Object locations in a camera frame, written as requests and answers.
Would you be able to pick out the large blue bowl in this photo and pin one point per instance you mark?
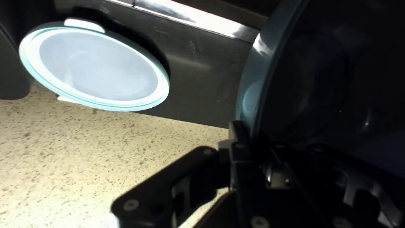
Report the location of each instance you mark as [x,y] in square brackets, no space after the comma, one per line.
[331,72]

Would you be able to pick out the white plate blue rim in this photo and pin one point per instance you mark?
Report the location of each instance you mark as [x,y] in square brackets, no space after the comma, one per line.
[85,63]

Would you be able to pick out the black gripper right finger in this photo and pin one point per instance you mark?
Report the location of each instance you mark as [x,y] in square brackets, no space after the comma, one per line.
[343,191]

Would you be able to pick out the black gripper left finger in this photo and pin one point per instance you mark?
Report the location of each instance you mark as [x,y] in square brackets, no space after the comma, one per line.
[174,194]

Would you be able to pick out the black stainless microwave oven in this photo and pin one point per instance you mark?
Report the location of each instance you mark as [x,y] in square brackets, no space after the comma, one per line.
[203,45]

